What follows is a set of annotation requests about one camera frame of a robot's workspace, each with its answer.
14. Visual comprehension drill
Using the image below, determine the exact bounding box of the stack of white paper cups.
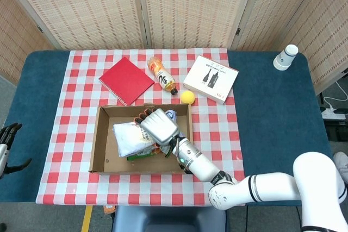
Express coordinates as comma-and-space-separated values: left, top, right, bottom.
272, 44, 299, 71

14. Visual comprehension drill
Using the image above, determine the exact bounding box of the teal felt table cover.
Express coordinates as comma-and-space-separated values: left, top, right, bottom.
0, 49, 333, 203

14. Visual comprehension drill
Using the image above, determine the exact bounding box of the orange drink bottle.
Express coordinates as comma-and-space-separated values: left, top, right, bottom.
147, 56, 179, 96

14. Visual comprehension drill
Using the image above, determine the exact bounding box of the green snack bag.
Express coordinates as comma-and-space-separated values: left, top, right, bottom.
127, 145, 169, 161

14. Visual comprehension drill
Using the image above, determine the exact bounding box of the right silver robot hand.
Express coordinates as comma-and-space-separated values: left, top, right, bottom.
133, 108, 181, 146

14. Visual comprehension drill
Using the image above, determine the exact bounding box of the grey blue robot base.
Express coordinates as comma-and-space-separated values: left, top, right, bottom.
112, 205, 227, 232

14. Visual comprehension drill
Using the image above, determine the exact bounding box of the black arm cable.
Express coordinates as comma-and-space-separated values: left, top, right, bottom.
164, 137, 191, 174

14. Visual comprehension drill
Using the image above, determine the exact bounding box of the open brown cardboard box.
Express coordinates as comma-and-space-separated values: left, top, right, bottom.
89, 103, 194, 175

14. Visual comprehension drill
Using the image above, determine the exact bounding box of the beige woven folding screen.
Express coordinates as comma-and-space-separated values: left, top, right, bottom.
0, 0, 348, 94

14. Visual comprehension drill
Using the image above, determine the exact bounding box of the purple tissue pack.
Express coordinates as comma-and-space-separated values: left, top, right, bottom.
113, 109, 179, 158

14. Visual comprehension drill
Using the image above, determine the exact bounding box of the yellow foam ball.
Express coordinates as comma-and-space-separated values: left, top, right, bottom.
181, 90, 195, 105

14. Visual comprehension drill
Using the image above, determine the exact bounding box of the white power cable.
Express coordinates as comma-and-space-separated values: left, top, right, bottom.
323, 79, 348, 112

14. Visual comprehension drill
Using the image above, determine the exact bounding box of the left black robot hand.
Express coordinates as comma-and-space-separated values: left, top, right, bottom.
0, 122, 33, 180

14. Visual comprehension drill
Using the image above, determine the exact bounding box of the white flat product box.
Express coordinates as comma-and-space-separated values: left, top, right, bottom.
182, 55, 239, 105

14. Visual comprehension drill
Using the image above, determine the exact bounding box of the white shoe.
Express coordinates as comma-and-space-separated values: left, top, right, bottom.
333, 152, 348, 185

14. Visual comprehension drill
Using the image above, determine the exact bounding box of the red white checkered tablecloth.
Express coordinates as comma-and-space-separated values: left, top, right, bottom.
35, 48, 245, 207

